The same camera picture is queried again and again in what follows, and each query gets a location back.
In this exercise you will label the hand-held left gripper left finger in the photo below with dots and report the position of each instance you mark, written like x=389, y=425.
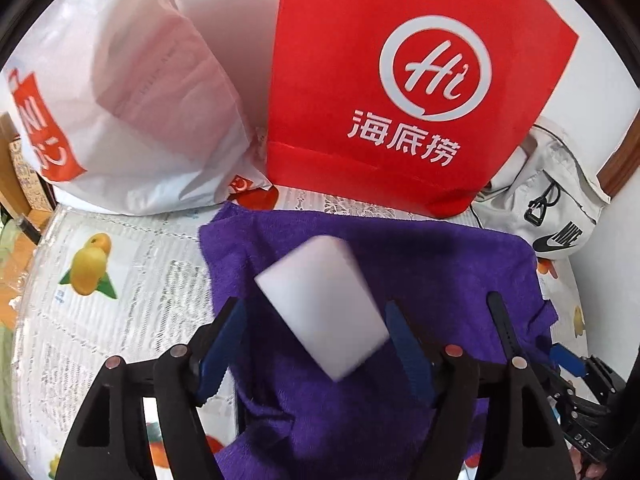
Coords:
x=222, y=355

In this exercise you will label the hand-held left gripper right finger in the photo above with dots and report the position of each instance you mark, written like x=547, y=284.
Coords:
x=407, y=355

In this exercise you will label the red paper bag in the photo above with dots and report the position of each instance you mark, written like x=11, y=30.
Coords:
x=340, y=60

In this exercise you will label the fruit print tablecloth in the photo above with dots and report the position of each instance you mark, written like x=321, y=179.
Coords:
x=150, y=270

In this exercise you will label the purple towel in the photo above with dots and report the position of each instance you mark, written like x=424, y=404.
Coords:
x=450, y=270

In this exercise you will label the wooden door frame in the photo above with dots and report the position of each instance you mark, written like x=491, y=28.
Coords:
x=622, y=170

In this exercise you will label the white sponge block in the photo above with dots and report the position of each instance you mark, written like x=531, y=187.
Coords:
x=320, y=300

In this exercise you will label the doodle cover book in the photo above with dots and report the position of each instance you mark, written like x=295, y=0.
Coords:
x=25, y=170

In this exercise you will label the grey waist bag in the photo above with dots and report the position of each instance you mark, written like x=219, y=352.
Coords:
x=565, y=185

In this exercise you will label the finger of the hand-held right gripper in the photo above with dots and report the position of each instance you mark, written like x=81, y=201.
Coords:
x=567, y=359
x=500, y=325

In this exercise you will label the white plastic shopping bag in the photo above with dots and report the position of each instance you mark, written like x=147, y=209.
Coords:
x=125, y=85

